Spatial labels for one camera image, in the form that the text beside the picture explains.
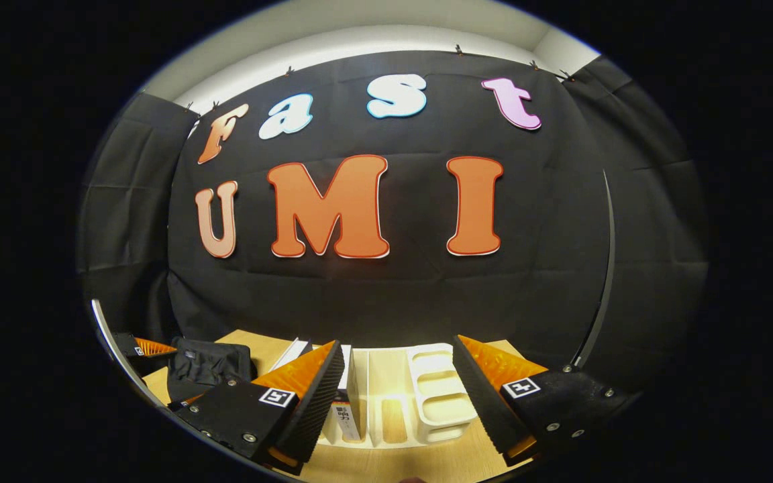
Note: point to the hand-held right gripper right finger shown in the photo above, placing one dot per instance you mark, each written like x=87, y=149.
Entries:
x=487, y=409

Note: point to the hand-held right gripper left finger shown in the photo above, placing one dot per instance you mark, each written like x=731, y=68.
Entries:
x=313, y=409

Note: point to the white plastic bookshelf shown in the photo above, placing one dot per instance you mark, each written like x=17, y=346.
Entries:
x=393, y=369

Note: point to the black schoolbag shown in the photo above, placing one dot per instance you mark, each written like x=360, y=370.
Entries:
x=212, y=365

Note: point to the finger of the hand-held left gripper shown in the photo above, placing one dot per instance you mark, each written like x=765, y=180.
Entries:
x=138, y=362

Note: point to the metal backdrop frame pole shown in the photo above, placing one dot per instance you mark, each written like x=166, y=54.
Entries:
x=99, y=327
x=611, y=255

